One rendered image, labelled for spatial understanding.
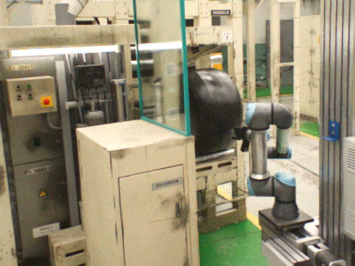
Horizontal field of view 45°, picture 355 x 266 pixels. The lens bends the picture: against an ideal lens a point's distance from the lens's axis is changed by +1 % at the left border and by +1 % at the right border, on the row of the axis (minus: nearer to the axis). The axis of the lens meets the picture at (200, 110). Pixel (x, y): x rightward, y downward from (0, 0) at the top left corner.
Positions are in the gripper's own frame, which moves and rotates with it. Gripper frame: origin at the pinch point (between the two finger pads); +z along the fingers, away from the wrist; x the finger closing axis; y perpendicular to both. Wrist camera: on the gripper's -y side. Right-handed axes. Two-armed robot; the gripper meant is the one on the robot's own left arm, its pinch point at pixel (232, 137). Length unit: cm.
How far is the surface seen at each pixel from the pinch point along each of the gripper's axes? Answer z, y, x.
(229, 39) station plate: 37, 68, -31
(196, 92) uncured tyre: 7.0, 32.0, 18.9
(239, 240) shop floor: 62, -98, -37
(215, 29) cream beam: 36, 76, -19
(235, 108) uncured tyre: -3.7, 18.5, -2.6
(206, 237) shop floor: 82, -95, -18
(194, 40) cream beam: 37, 69, -1
